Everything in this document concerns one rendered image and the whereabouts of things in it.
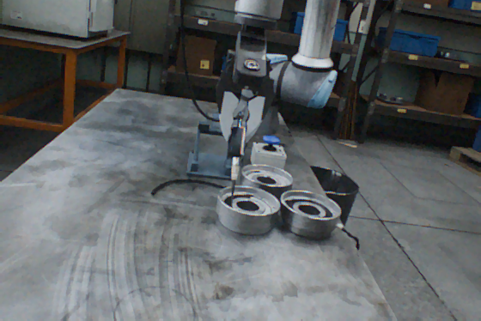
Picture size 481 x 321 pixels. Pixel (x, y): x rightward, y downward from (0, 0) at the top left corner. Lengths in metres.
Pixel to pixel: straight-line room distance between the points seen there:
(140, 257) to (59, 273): 0.10
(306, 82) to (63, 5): 2.03
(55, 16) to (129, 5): 1.71
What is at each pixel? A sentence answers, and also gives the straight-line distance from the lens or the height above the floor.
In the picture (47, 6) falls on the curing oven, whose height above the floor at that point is 0.97.
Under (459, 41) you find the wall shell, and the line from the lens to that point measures 5.44.
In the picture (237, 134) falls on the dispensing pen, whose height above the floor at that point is 0.94.
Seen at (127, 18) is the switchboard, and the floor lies 0.87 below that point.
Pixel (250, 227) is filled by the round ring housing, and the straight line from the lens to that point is 0.66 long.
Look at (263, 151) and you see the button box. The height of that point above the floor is 0.84.
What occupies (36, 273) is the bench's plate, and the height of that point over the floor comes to 0.80.
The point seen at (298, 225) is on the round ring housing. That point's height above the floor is 0.82.
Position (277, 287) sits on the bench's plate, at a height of 0.80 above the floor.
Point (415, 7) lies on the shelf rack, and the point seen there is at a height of 1.45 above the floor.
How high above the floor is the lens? 1.14
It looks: 16 degrees down
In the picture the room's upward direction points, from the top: 10 degrees clockwise
